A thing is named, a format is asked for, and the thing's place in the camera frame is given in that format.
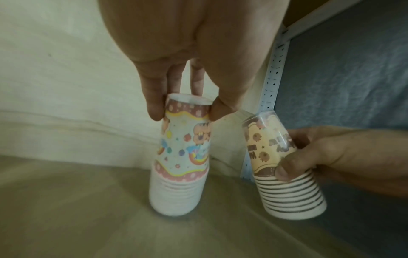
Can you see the stack of brown cartoon paper cups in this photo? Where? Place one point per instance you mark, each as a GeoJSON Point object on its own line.
{"type": "Point", "coordinates": [280, 176]}

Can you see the stack of pink cartoon paper cups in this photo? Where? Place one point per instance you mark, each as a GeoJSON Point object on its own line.
{"type": "Point", "coordinates": [183, 151]}

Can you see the person's right hand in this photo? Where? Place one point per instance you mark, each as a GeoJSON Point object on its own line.
{"type": "Point", "coordinates": [353, 156]}

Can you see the person's left hand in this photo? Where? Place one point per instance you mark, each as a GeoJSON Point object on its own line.
{"type": "Point", "coordinates": [178, 32]}

